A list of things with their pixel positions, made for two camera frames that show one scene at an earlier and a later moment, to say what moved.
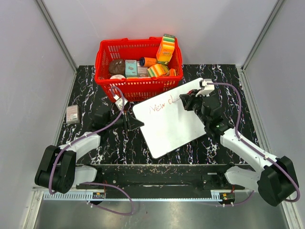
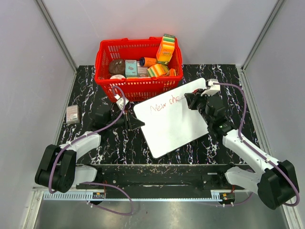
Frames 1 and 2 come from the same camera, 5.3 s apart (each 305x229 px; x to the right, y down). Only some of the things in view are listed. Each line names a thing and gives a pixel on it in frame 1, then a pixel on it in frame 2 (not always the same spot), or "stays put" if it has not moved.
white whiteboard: (168, 124) stays put
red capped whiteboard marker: (188, 93) -> (195, 91)
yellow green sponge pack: (157, 70) stays put
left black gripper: (130, 123) stays put
